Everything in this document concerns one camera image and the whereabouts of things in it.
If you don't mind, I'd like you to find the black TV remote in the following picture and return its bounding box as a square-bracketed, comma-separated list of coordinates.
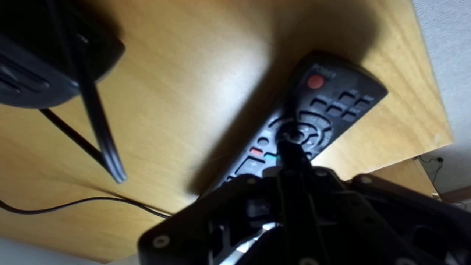
[215, 48, 389, 192]

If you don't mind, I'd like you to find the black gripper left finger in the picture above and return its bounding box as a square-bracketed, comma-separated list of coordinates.
[139, 122, 299, 265]

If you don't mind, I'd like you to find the large wooden dresser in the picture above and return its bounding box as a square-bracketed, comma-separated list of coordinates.
[0, 0, 454, 263]

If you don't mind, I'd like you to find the black adapter cable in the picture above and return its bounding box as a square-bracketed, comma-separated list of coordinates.
[0, 45, 174, 219]

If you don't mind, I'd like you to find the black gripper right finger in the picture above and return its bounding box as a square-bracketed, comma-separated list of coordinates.
[293, 123, 471, 265]

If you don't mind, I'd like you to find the black lamp base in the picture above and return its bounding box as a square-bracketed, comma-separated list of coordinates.
[0, 0, 127, 110]

